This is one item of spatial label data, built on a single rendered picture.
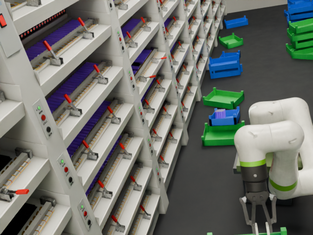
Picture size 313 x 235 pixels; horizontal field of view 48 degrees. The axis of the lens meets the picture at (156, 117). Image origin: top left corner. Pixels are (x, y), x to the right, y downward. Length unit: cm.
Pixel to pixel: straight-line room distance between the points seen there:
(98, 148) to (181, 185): 99
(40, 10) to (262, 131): 83
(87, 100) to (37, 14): 41
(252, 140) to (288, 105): 66
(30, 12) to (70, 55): 25
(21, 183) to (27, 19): 47
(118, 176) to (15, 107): 73
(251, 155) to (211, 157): 128
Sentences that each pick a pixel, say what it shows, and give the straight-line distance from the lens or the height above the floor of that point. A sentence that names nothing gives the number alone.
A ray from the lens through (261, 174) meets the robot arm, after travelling 130.
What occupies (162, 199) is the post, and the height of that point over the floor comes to 11.
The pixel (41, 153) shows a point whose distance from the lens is 114.
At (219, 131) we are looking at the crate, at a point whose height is 0.
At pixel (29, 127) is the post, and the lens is 111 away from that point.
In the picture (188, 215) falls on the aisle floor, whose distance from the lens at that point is 215.
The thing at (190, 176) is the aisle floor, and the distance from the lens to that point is 241.
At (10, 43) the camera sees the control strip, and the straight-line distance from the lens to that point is 106.
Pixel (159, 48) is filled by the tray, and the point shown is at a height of 78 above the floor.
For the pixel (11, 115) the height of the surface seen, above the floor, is 114.
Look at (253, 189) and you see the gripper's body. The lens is 132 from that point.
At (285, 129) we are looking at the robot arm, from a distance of 128.
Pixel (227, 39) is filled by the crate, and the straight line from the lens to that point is 471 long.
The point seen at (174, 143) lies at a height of 16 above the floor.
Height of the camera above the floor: 150
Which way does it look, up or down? 28 degrees down
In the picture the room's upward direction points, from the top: 15 degrees counter-clockwise
